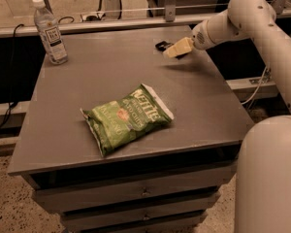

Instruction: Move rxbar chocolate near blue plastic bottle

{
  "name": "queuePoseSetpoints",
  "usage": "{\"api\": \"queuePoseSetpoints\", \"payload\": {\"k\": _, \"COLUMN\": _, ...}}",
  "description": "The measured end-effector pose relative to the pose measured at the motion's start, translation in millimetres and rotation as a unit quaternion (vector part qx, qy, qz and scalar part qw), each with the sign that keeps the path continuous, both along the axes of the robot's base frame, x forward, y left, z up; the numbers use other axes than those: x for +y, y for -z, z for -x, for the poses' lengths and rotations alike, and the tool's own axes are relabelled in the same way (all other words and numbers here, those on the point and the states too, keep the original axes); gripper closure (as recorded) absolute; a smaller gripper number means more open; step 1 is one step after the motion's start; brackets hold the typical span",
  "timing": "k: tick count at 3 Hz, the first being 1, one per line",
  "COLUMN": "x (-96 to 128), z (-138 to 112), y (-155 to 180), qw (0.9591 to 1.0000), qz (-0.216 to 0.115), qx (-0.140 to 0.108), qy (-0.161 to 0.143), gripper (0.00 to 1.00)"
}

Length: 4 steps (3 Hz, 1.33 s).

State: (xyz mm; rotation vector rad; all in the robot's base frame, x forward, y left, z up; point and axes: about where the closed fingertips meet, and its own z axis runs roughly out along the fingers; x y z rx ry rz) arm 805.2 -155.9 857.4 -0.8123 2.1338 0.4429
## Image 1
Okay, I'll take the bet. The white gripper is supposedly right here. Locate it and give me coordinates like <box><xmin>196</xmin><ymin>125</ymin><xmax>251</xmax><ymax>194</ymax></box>
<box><xmin>163</xmin><ymin>22</ymin><xmax>215</xmax><ymax>58</ymax></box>

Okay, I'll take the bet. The black rxbar chocolate bar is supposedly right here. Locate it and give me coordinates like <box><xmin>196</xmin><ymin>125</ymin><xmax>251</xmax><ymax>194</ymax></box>
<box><xmin>155</xmin><ymin>41</ymin><xmax>187</xmax><ymax>60</ymax></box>

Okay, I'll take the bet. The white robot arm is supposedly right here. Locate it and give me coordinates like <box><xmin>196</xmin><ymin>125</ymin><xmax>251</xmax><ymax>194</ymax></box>
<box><xmin>164</xmin><ymin>0</ymin><xmax>291</xmax><ymax>233</ymax></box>

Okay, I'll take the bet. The clear plastic water bottle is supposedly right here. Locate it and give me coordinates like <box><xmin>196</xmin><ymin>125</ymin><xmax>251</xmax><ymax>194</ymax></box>
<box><xmin>32</xmin><ymin>0</ymin><xmax>68</xmax><ymax>65</ymax></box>

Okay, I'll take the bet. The white power strip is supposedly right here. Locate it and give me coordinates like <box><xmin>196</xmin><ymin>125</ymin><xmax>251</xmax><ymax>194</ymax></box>
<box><xmin>81</xmin><ymin>12</ymin><xmax>106</xmax><ymax>22</ymax></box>

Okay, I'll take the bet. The green kettle chips bag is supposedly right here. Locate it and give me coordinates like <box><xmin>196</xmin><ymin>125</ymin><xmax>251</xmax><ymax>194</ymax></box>
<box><xmin>81</xmin><ymin>83</ymin><xmax>175</xmax><ymax>156</ymax></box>

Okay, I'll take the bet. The grey drawer cabinet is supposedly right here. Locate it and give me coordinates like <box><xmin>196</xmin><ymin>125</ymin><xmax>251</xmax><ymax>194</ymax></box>
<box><xmin>8</xmin><ymin>26</ymin><xmax>252</xmax><ymax>233</ymax></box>

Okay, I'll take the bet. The metal guard rail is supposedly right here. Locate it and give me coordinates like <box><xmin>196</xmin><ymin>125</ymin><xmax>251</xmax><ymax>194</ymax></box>
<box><xmin>0</xmin><ymin>8</ymin><xmax>291</xmax><ymax>38</ymax></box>

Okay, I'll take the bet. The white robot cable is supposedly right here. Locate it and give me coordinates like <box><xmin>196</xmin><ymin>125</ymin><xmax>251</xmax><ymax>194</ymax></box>
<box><xmin>241</xmin><ymin>65</ymin><xmax>271</xmax><ymax>107</ymax></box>

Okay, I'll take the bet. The black cable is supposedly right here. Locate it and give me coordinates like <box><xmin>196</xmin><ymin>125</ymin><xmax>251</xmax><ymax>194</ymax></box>
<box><xmin>0</xmin><ymin>23</ymin><xmax>25</xmax><ymax>132</ymax></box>

